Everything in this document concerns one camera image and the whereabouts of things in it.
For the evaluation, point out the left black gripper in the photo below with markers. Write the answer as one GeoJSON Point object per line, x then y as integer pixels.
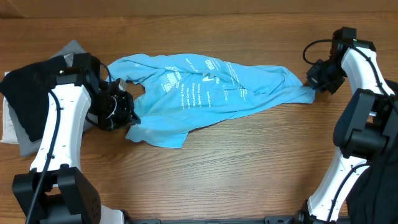
{"type": "Point", "coordinates": [127, 116]}

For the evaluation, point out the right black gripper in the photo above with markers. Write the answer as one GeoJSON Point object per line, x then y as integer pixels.
{"type": "Point", "coordinates": [314, 81]}

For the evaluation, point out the light blue printed t-shirt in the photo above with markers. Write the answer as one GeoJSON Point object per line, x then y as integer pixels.
{"type": "Point", "coordinates": [188, 91]}

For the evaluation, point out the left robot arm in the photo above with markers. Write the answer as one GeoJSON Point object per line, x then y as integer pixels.
{"type": "Point", "coordinates": [55, 190]}

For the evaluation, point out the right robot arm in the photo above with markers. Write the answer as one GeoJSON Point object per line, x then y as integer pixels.
{"type": "Point", "coordinates": [357, 60]}

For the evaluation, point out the black folded garment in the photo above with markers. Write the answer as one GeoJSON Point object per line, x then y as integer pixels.
{"type": "Point", "coordinates": [26, 91]}

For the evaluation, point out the grey folded garment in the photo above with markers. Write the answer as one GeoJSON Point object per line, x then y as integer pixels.
{"type": "Point", "coordinates": [26, 146]}

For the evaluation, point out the white folded garment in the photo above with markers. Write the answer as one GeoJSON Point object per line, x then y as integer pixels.
{"type": "Point", "coordinates": [8, 131]}

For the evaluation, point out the black garment at right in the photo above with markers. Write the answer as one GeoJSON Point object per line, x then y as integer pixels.
{"type": "Point", "coordinates": [376, 186]}

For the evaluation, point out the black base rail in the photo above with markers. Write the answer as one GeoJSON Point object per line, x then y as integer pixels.
{"type": "Point", "coordinates": [211, 221]}

